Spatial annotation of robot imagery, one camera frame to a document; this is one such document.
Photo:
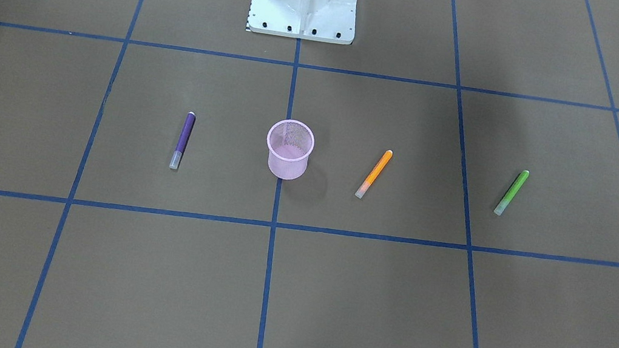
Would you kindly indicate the orange marker pen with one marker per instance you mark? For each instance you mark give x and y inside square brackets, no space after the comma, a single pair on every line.
[374,174]

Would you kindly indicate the purple marker pen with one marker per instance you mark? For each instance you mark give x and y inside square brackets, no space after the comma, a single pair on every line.
[182,142]

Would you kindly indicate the green marker pen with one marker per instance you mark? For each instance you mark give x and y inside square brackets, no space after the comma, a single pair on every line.
[511,192]

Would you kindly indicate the pink mesh pen holder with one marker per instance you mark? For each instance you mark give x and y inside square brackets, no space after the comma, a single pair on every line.
[290,144]

